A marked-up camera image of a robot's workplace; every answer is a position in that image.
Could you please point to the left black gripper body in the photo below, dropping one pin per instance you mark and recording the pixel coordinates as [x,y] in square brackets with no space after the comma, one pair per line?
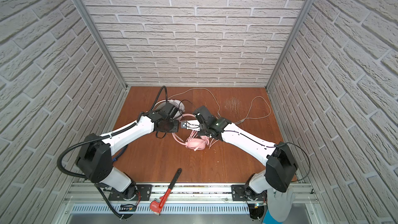
[173,127]

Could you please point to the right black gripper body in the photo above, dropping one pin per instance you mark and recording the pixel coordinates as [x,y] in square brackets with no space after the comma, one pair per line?
[205,130]

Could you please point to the white headphones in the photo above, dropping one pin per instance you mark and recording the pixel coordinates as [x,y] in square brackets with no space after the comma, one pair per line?
[171,109]

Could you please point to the pink headphones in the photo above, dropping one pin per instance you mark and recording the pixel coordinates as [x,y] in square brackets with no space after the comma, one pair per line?
[194,141]

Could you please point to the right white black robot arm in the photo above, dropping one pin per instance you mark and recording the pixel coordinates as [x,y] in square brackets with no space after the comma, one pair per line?
[280,164]

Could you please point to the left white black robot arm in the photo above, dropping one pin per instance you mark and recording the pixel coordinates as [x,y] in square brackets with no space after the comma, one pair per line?
[95,159]

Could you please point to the grey gloved hand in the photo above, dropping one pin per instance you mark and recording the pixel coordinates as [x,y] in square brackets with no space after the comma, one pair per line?
[278,206]

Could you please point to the blue black pliers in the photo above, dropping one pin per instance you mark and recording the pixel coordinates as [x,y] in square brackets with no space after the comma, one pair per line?
[120,153]

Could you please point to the red black pipe wrench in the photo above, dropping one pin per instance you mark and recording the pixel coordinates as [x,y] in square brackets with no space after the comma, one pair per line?
[157,204]

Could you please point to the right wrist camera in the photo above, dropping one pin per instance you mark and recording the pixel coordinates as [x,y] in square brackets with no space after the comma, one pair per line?
[190,125]

